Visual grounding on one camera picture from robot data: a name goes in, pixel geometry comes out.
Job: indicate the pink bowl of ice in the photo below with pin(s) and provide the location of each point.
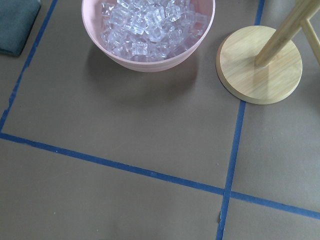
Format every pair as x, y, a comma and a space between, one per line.
148, 35

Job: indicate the wooden round stand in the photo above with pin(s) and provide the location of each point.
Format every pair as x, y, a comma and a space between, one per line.
261, 65

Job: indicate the grey folded cloth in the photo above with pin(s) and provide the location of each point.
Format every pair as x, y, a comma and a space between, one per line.
17, 18

